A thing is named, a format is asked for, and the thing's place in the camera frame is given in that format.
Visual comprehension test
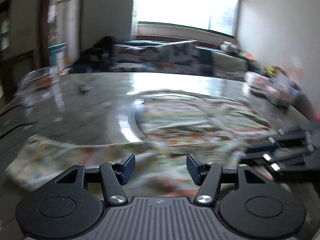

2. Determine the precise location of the green patterned children's garment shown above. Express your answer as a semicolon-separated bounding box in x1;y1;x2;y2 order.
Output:
5;90;275;197

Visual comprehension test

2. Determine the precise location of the black clothes pile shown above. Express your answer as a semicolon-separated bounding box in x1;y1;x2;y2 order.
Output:
75;36;114;69

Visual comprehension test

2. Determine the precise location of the pink tissue pack near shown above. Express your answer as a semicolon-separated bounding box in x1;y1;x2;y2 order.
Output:
265;85;297;107

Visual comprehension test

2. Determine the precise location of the pink tissue pack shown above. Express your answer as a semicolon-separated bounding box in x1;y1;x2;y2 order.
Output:
244;72;269;96
265;85;297;107

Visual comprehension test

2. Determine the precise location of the clear plastic storage box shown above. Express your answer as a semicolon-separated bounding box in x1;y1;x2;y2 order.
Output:
276;72;303;99

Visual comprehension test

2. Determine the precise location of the brown plush toy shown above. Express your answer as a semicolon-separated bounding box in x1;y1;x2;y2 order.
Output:
263;66;283;77

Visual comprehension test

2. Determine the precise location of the pink tissue pack far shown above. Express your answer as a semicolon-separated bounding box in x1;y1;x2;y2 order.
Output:
244;72;269;96

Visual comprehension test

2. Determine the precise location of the grey cushion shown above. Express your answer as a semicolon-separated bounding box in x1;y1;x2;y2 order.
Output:
212;52;248;81

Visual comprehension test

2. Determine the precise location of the grey quilted star table cover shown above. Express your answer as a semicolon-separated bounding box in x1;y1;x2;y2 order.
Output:
1;73;308;239

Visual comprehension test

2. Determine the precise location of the round black induction cooktop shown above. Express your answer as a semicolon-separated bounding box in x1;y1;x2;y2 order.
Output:
127;99;146;140

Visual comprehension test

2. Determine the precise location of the black white plush toy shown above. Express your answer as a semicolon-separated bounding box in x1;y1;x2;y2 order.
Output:
220;41;239;54

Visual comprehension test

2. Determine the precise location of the black pen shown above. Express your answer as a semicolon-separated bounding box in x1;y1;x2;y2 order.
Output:
74;80;93;94

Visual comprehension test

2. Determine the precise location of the blue sofa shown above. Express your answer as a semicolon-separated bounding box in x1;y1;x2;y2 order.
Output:
69;41;261;81

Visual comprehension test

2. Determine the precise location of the square butterfly pillow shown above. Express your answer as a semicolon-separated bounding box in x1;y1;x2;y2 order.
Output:
158;40;200;75

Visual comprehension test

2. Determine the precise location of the blue white cabinet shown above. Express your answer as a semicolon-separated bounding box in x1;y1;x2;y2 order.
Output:
48;42;68;74

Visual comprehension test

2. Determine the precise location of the green framed window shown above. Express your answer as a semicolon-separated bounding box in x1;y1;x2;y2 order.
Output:
133;0;240;36

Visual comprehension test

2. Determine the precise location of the long butterfly pillow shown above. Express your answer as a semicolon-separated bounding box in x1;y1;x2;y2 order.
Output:
110;44;163;73

